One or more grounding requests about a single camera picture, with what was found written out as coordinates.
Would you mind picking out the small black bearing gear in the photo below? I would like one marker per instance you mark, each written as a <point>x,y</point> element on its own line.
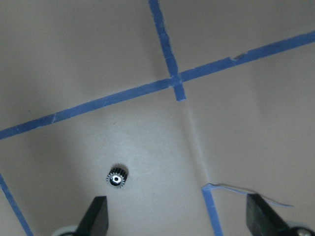
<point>117,176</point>

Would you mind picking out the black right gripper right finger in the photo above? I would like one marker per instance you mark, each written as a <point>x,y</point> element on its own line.
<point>262,220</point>

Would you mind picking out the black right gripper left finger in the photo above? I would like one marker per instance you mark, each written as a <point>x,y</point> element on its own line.
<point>95,220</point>

